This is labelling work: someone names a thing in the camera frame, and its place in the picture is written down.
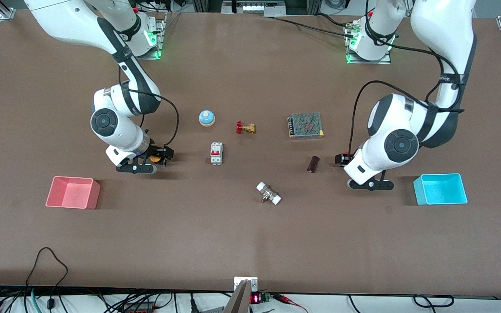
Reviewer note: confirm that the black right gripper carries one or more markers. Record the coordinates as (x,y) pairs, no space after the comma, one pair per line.
(156,151)

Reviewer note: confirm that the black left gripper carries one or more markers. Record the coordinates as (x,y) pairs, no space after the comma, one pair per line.
(344,159)

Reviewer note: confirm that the yellow push button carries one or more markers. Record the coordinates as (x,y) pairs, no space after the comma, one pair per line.
(155,159)

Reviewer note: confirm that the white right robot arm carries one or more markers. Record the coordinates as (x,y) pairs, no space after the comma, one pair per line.
(115,126)

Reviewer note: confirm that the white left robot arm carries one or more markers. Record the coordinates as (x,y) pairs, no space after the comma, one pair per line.
(400,145)

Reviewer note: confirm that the dark brown cylinder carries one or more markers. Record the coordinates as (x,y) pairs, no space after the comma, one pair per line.
(313,164)

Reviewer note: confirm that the metal mesh power supply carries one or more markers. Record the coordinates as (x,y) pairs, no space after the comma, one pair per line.
(306,125)

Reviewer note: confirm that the white circuit breaker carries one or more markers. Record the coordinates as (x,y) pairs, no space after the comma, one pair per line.
(216,153)

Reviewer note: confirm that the blue call bell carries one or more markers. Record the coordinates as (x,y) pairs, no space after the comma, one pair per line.
(206,118)

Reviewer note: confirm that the metal fitting with white caps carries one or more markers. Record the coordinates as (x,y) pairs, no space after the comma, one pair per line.
(268,193)

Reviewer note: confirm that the pink plastic box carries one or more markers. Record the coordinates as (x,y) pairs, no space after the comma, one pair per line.
(73,193)

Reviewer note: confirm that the cyan plastic box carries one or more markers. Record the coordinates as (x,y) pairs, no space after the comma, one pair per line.
(441,190)

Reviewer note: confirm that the red clip lead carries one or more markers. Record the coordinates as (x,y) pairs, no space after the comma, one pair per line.
(292,302)

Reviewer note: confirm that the red digit display module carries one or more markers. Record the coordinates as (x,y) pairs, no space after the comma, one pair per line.
(255,298)

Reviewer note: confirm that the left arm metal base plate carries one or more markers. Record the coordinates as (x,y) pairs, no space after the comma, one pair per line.
(387,61)

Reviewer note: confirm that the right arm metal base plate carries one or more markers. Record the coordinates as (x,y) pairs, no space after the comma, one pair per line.
(159,48)

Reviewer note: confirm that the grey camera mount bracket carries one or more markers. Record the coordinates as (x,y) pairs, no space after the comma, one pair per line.
(242,295)

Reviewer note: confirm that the aluminium frame with white connector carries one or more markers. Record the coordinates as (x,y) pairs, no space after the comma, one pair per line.
(252,8)

